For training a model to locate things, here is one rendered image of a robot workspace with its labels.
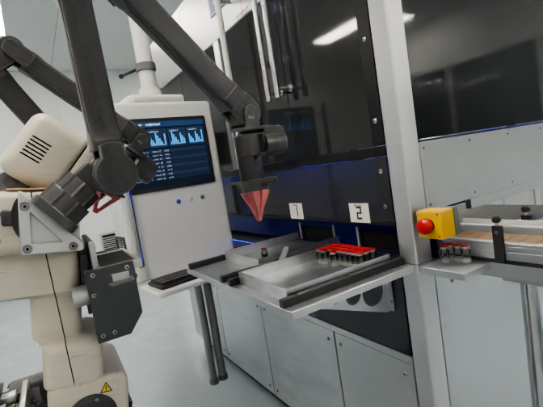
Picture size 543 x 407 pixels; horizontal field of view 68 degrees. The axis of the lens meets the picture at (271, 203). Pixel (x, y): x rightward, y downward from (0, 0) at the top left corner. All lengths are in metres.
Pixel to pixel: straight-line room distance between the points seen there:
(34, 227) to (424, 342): 0.98
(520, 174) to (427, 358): 0.69
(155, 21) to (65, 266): 0.55
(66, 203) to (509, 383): 1.40
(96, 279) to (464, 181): 1.01
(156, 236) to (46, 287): 0.86
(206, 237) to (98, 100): 1.17
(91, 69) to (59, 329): 0.55
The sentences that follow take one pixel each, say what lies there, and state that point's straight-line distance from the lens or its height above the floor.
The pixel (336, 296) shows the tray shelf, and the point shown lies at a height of 0.88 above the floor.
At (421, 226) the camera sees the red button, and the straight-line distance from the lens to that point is 1.06.
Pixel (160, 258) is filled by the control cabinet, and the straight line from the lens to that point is 1.80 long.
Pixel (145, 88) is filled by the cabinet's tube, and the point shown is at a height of 1.62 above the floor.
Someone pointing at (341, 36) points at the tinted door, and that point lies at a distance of 1.28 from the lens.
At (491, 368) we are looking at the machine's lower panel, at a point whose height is 0.48.
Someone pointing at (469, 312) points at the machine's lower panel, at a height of 0.68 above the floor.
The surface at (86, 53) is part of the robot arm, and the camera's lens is 0.85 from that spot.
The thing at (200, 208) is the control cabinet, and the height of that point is 1.06.
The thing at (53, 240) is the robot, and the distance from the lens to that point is 0.82.
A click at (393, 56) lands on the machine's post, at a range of 1.13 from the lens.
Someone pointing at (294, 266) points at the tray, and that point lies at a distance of 1.27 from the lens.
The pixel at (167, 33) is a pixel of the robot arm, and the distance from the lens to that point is 0.90.
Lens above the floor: 1.20
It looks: 5 degrees down
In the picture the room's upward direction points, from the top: 9 degrees counter-clockwise
